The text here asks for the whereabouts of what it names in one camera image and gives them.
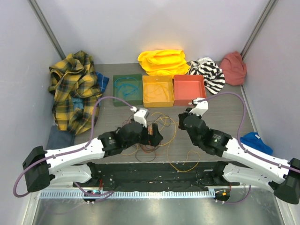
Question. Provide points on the yellow plaid shirt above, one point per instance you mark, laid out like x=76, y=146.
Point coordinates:
x=75, y=89

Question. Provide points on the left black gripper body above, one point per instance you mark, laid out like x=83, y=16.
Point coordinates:
x=144, y=138

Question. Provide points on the pink red cloth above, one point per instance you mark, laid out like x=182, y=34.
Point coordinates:
x=234, y=69

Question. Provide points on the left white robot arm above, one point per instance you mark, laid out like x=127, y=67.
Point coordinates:
x=43, y=168

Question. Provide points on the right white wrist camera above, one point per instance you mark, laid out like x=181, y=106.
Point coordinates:
x=200, y=106

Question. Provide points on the grey blue folded cloth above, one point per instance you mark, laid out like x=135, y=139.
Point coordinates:
x=59, y=139

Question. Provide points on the black white striped cloth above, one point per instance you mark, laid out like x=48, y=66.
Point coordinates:
x=213, y=76

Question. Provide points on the green plastic bin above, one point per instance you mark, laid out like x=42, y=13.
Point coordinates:
x=129, y=88

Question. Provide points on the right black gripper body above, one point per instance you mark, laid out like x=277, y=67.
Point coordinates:
x=181, y=125

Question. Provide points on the blue cloth right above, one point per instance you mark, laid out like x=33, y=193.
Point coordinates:
x=254, y=141

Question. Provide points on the red plastic bin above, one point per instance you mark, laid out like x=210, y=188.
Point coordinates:
x=187, y=88

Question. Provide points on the white slotted cable duct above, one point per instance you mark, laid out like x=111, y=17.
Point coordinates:
x=76, y=194

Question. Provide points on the black base mat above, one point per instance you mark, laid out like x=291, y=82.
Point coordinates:
x=157, y=177

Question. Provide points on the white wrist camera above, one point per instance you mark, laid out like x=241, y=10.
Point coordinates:
x=200, y=106
x=140, y=115

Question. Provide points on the blue checked cloth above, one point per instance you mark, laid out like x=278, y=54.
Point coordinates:
x=102, y=81

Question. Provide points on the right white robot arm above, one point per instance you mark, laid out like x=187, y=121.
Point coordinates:
x=280, y=176

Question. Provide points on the yellow plastic bin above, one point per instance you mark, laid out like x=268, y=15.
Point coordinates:
x=158, y=91

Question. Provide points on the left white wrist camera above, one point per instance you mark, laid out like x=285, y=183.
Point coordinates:
x=140, y=115

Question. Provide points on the yellow cloth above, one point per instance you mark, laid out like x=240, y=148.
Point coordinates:
x=163, y=62

